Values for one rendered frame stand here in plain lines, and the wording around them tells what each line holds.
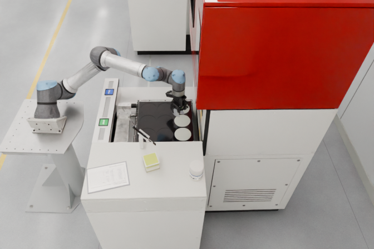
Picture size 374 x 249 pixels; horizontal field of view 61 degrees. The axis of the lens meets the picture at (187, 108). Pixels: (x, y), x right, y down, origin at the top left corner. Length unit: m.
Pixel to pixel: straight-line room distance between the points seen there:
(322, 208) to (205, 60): 1.88
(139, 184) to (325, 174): 1.90
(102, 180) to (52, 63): 2.58
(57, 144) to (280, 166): 1.40
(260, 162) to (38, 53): 3.12
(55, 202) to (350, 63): 2.31
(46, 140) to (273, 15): 1.51
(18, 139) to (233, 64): 1.42
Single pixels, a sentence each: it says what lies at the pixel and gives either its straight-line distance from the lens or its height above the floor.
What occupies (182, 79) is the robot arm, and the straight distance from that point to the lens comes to 1.76.
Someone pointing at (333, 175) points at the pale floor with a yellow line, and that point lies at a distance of 3.15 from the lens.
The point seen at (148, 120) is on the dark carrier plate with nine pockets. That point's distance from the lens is 2.02.
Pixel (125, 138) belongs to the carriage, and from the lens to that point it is 1.97.
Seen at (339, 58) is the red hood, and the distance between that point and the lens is 1.59.
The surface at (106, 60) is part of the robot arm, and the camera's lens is 1.85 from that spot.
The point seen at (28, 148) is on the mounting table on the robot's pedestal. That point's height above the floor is 0.82.
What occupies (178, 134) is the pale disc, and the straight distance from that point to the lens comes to 1.94.
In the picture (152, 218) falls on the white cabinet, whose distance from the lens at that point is 1.85.
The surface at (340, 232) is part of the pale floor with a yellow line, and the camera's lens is 2.90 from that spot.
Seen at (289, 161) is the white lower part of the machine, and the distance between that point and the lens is 2.13.
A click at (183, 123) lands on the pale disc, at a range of 2.00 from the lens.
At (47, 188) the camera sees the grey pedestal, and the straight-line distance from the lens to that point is 2.95.
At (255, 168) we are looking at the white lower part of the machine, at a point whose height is 0.67.
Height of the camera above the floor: 2.41
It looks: 47 degrees down
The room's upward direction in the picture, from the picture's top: 2 degrees clockwise
